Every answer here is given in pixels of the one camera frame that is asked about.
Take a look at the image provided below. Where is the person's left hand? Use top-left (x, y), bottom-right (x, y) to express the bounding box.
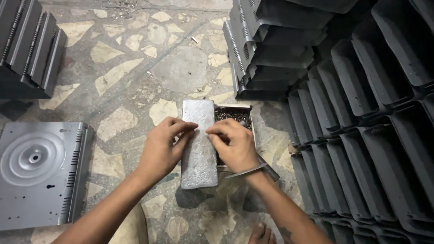
top-left (137, 117), bottom-right (199, 186)

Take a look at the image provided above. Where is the person's right hand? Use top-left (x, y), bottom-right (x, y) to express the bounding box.
top-left (205, 119), bottom-right (261, 174)

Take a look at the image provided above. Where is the cardboard box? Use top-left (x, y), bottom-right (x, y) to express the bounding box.
top-left (213, 104), bottom-right (257, 173)

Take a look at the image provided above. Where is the steel wrist bangle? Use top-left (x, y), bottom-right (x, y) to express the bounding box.
top-left (225, 163), bottom-right (269, 179)

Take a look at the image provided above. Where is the pile of dark rivets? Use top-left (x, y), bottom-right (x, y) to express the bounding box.
top-left (214, 106), bottom-right (253, 167)

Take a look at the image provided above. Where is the silver metal ingot block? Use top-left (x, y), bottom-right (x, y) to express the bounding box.
top-left (180, 99), bottom-right (219, 190)

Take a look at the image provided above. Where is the person's foot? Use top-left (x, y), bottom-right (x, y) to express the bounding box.
top-left (248, 222), bottom-right (277, 244)

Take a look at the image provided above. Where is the stack of dark slotted housings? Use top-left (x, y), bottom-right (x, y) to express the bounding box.
top-left (222, 0), bottom-right (360, 101)

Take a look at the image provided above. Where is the grey embossed metal panel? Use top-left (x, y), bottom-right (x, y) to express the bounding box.
top-left (0, 121), bottom-right (95, 232)

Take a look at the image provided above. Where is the row of dark metal trays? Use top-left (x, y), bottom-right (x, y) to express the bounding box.
top-left (286, 0), bottom-right (434, 244)

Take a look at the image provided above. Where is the stack of grey slotted panels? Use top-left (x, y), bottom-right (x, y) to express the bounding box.
top-left (0, 0), bottom-right (67, 100)

